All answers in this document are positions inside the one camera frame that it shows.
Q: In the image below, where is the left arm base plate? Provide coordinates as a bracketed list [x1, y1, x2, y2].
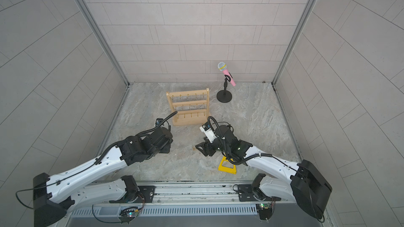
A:
[109, 186, 156, 203]

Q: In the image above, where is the yellow triangular plastic stand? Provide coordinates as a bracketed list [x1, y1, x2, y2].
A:
[218, 156, 237, 174]

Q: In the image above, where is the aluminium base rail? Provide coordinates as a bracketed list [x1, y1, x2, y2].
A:
[72, 181, 326, 209]

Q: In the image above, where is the green circuit board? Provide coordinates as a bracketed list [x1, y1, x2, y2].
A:
[256, 203, 274, 221]
[118, 207, 141, 223]

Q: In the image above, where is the right green circuit board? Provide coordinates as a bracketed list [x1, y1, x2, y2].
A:
[256, 203, 274, 221]

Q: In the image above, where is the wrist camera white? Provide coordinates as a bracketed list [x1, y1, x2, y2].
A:
[155, 118, 165, 127]
[200, 123, 217, 143]

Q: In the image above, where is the wooden jewelry display stand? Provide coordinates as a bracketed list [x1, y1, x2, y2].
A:
[166, 88, 210, 126]

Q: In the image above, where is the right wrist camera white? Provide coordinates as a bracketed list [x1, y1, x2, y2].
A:
[200, 123, 217, 143]

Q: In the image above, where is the pink toy microphone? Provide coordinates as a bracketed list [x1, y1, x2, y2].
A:
[218, 62, 236, 87]

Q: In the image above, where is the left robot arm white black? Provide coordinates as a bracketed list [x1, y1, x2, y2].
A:
[33, 112, 177, 227]

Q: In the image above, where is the left green circuit board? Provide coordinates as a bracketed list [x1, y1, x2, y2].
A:
[118, 207, 141, 223]

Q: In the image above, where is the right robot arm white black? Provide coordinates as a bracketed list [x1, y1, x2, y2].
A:
[196, 116, 332, 223]

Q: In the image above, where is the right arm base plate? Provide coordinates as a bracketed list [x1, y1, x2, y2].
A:
[233, 185, 281, 202]

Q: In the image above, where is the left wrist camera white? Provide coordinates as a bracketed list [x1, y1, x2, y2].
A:
[155, 118, 165, 127]

